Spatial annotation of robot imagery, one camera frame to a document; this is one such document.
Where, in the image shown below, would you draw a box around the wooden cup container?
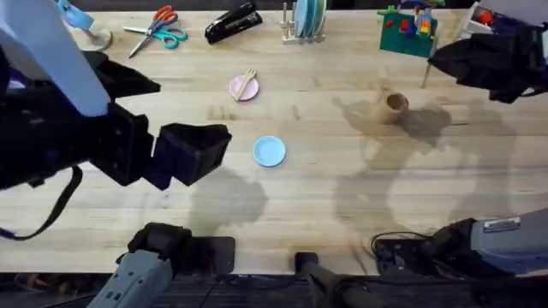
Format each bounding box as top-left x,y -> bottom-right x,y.
372,92 -> 410,126

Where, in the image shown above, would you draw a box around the pink plate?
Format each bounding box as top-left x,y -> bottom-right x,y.
228,74 -> 260,103

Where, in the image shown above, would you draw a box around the light blue plate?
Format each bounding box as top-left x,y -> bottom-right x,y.
251,135 -> 287,168

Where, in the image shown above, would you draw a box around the green racked plate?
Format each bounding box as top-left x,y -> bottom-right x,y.
316,0 -> 329,35

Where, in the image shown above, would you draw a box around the teal racked plate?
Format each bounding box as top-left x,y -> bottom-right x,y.
305,0 -> 319,37

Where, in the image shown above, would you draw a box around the pale blue racked plate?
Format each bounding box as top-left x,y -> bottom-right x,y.
294,0 -> 309,39

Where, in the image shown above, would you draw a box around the white box with red item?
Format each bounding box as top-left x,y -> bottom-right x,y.
460,2 -> 496,40

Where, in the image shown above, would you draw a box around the green board with toy blocks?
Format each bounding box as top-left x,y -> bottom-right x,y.
376,0 -> 446,59

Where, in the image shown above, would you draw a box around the blue tape dispenser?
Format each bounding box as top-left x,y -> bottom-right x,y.
54,0 -> 114,52

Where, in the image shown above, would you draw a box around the black stapler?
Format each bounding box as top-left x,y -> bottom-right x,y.
204,1 -> 264,45

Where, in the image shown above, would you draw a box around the wooden peg rack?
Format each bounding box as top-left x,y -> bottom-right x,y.
280,2 -> 327,45

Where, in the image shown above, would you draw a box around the black strap cable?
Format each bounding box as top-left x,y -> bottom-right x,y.
0,165 -> 84,242

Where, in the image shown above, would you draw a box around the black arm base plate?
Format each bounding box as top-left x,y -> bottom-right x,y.
375,237 -> 432,275
188,235 -> 236,275

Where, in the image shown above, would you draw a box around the teal handled scissors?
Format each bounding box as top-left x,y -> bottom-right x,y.
122,26 -> 189,50

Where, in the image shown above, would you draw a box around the orange handled scissors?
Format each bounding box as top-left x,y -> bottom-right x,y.
128,4 -> 179,59

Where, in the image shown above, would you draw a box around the black rail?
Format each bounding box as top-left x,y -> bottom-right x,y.
0,271 -> 548,308

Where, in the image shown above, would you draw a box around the black camera post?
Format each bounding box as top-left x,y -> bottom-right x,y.
294,252 -> 386,308

